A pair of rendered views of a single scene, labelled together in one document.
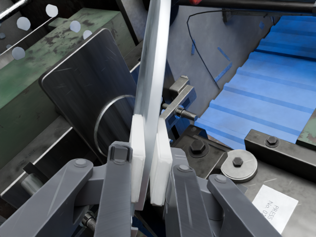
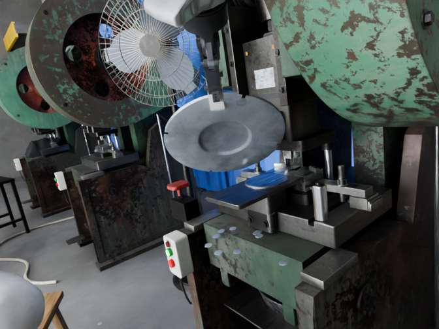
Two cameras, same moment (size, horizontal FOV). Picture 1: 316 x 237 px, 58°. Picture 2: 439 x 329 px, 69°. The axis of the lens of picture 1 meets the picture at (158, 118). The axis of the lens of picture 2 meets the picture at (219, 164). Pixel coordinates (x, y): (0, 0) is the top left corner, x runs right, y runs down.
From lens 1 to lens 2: 0.56 m
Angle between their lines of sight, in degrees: 33
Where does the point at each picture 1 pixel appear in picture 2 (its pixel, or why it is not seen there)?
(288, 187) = (252, 78)
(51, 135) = (290, 224)
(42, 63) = (246, 252)
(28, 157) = (308, 228)
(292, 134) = not seen: hidden behind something
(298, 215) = (259, 67)
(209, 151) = not seen: hidden behind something
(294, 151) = (234, 84)
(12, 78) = (262, 269)
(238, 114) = not seen: hidden behind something
